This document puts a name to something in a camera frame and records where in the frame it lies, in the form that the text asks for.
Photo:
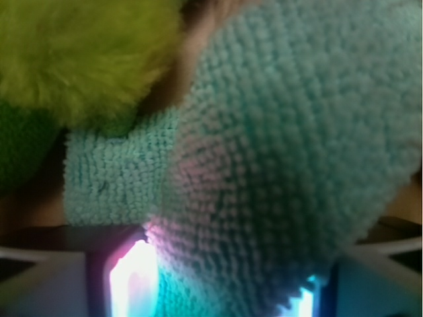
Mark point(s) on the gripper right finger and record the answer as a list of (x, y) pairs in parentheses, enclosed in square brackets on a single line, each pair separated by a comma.
[(380, 276)]

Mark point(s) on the green fuzzy plush toy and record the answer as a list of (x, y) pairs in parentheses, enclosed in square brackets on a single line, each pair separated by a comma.
[(76, 65)]

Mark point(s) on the light blue terry cloth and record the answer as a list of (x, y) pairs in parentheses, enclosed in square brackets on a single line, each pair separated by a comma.
[(303, 122)]

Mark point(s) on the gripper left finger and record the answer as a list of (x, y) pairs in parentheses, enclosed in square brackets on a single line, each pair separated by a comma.
[(79, 271)]

